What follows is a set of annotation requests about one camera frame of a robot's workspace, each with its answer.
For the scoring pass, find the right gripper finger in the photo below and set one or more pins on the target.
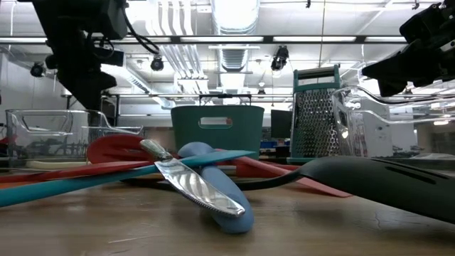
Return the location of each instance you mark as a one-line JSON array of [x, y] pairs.
[[398, 69], [391, 89]]

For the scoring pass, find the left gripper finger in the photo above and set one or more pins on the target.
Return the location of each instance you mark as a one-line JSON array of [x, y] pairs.
[[89, 85]]

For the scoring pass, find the red silicone spoon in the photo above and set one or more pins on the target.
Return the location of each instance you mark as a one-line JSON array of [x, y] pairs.
[[117, 149]]

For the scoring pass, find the red silicone spatula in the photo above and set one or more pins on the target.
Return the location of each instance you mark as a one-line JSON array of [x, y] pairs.
[[71, 173]]

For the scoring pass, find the dark grey slotted spoon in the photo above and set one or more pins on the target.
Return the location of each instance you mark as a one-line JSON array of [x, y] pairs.
[[373, 185]]

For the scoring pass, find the teal silicone spatula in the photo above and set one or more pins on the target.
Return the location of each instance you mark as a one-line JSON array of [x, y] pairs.
[[53, 188]]

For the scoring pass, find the silver table knife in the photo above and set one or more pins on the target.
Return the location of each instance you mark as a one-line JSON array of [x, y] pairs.
[[192, 185]]

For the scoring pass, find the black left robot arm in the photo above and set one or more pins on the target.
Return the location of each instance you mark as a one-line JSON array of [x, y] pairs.
[[78, 17]]

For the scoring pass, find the white cabinet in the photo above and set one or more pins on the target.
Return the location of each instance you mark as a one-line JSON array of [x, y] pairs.
[[377, 124]]

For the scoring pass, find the black ceiling spotlight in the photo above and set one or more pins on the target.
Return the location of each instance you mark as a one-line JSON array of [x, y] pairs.
[[157, 64], [280, 58], [37, 70]]

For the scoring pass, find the clear plastic bin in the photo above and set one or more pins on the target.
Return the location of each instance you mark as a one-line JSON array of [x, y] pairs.
[[14, 142], [355, 135]]

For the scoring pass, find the teal metal box grater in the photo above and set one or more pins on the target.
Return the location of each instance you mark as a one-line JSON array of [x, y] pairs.
[[313, 124]]

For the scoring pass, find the black ceiling light strip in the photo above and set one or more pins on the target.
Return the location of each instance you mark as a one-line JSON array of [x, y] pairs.
[[172, 40]]

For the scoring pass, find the black monitor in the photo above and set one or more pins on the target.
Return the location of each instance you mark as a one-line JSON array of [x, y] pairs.
[[281, 124]]

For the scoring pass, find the teal plastic bin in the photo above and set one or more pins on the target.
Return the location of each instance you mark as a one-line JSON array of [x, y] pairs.
[[249, 131]]

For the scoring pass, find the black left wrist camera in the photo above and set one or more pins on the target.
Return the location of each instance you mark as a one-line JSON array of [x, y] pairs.
[[108, 57]]

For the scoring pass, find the black metal table frame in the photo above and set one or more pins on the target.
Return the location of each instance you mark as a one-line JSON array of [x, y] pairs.
[[117, 106]]

